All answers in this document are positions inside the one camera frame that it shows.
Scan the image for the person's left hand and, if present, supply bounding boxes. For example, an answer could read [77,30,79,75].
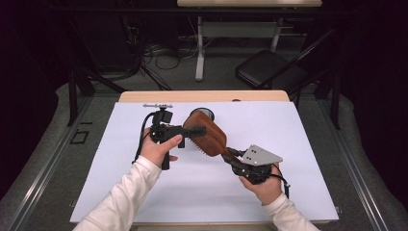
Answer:
[140,127,184,168]

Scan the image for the tangle of floor cables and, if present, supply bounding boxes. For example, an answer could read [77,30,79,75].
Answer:
[123,15,200,91]

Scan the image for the brown wooden hairbrush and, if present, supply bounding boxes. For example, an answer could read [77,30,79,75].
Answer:
[182,110,241,162]

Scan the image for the black metal stand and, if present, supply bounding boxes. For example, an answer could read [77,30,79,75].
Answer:
[65,64,128,128]

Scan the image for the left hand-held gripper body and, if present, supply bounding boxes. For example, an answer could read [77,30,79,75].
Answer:
[142,103,187,171]

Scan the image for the black folding chair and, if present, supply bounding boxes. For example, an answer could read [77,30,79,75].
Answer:
[235,28,341,97]

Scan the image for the metal floor rail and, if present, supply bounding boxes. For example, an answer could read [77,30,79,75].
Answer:
[316,95,390,231]
[9,95,94,231]

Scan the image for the white board sheet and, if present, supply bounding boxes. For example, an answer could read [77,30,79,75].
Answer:
[69,101,340,224]

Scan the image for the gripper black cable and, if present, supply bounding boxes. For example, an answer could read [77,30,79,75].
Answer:
[132,111,159,166]
[270,172,292,200]

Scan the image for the light wooden table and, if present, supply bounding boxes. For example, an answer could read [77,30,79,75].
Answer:
[76,90,333,227]

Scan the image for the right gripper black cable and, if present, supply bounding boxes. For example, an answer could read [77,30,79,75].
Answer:
[270,172,292,200]

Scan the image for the person's right hand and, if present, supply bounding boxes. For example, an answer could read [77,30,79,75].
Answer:
[238,163,286,207]

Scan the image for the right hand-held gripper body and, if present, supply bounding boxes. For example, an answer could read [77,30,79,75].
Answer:
[232,143,284,186]

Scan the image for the black mesh pen holder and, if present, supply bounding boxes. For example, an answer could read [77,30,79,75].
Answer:
[189,107,216,122]

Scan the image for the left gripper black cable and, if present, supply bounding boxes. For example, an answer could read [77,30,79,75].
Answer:
[132,111,159,166]

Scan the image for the white-legged desk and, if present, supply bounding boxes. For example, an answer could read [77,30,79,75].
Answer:
[176,0,323,82]

